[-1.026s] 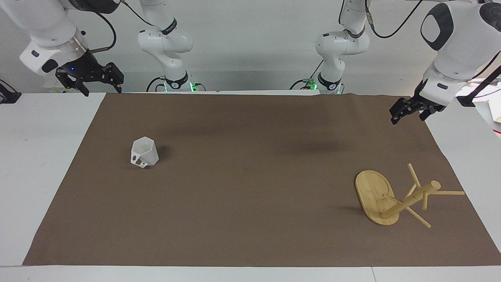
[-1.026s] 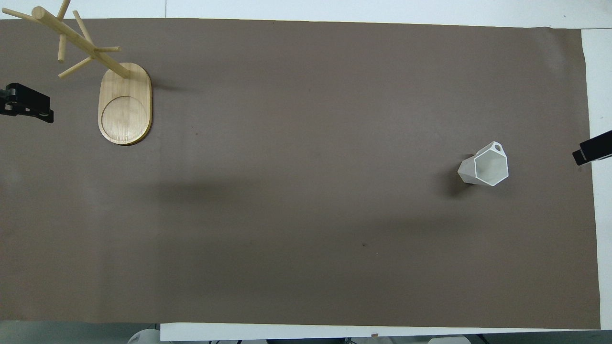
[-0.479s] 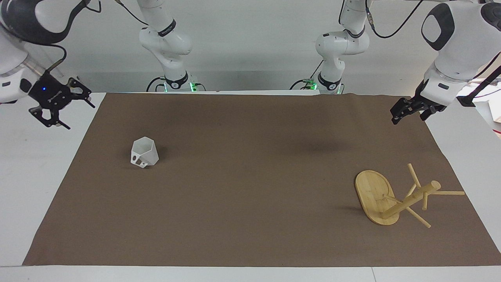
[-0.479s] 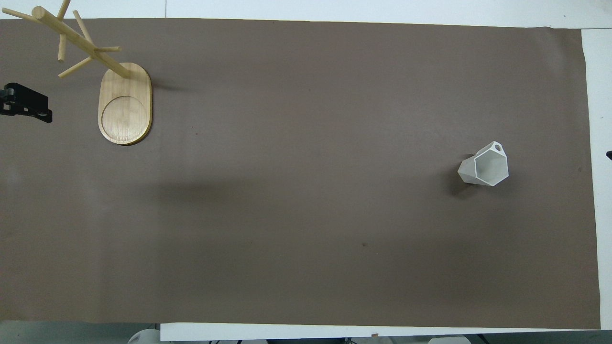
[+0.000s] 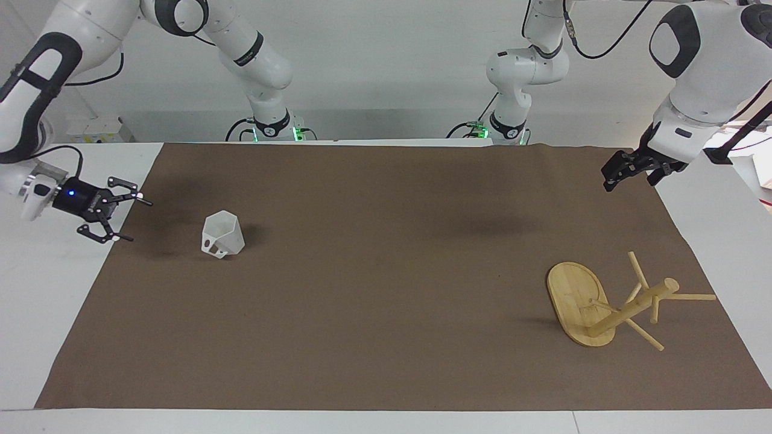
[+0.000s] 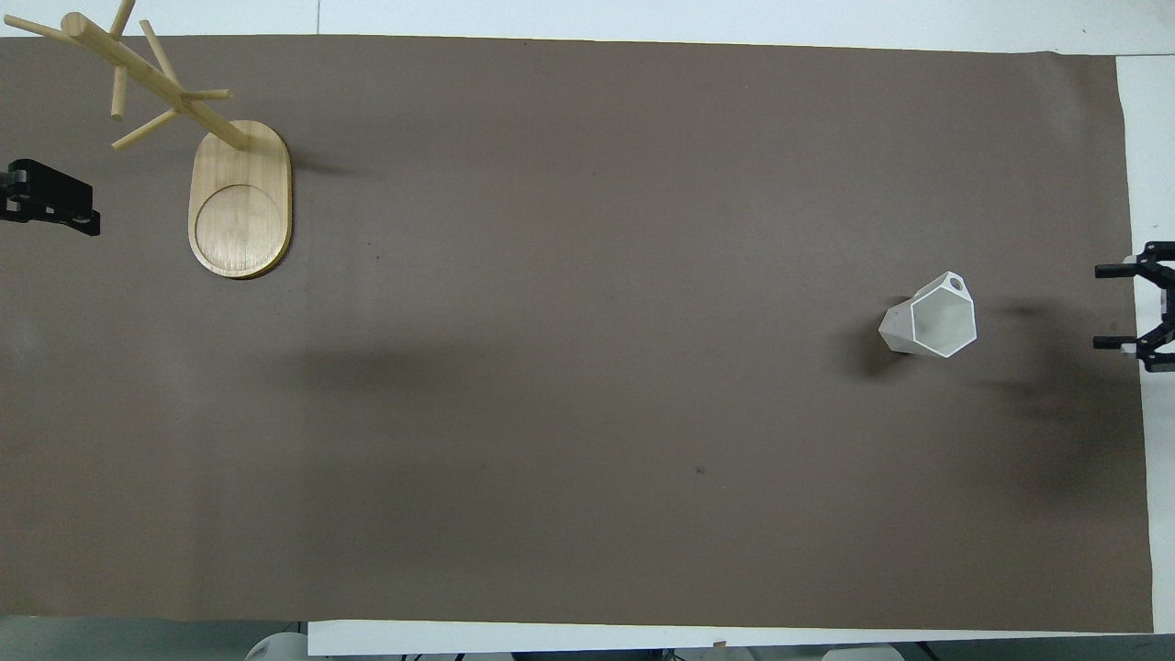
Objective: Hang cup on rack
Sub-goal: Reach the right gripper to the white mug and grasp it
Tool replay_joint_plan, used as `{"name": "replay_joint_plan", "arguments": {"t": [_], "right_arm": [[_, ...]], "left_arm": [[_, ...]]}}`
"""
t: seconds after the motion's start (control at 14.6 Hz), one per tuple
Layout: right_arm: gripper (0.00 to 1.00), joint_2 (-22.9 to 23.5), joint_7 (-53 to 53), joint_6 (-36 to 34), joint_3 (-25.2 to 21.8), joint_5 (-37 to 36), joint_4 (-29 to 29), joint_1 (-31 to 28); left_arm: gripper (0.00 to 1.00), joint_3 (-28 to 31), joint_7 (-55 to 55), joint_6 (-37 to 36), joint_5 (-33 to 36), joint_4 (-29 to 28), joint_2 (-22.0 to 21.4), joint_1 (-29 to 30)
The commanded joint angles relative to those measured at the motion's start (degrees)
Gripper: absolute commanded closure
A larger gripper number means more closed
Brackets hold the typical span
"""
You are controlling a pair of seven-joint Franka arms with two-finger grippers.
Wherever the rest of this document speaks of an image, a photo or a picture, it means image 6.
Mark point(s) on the wooden cup rack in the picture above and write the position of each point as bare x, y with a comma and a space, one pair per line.
240, 211

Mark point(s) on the white hexagonal cup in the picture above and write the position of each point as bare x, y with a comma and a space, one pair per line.
900, 328

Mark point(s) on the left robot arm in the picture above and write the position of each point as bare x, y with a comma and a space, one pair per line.
275, 648

